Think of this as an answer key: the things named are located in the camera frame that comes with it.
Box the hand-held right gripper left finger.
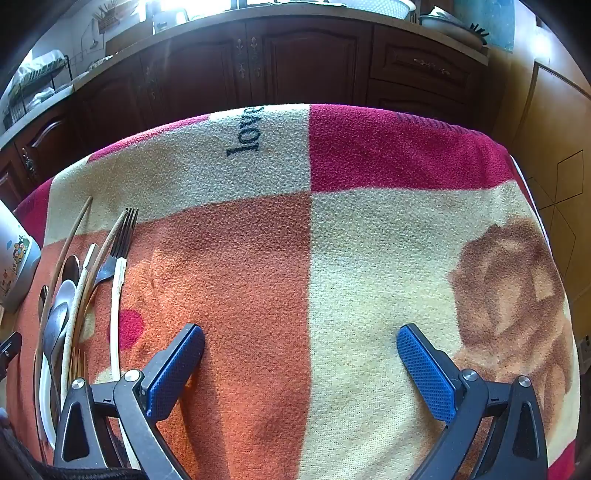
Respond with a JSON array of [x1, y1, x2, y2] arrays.
[[53, 323, 205, 480]]

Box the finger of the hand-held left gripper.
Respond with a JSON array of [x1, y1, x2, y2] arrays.
[[0, 331, 23, 380]]

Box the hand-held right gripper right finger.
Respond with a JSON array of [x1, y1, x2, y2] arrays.
[[397, 323, 548, 480]]

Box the white utensil holder cup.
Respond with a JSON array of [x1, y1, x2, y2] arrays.
[[0, 203, 42, 313]]

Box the brown wooden chopstick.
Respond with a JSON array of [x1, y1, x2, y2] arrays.
[[33, 196, 94, 430], [65, 210, 129, 361]]

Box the small silver fork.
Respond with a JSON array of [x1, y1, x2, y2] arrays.
[[69, 348, 89, 384]]

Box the checkered fleece blanket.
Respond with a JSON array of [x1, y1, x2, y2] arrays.
[[13, 102, 583, 480]]

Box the wooden door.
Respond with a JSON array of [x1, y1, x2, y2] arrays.
[[508, 46, 591, 158]]

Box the dark wooden kitchen cabinets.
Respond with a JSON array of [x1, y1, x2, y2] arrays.
[[0, 18, 492, 204]]

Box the white enamel bowl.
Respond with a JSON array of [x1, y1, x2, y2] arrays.
[[419, 6, 489, 47]]

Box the blue patterned panel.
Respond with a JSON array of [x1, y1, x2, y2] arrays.
[[466, 0, 541, 51]]

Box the white basin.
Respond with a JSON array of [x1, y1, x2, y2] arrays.
[[383, 0, 417, 20]]

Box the black wire dish rack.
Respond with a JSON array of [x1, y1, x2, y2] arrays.
[[2, 48, 77, 132]]

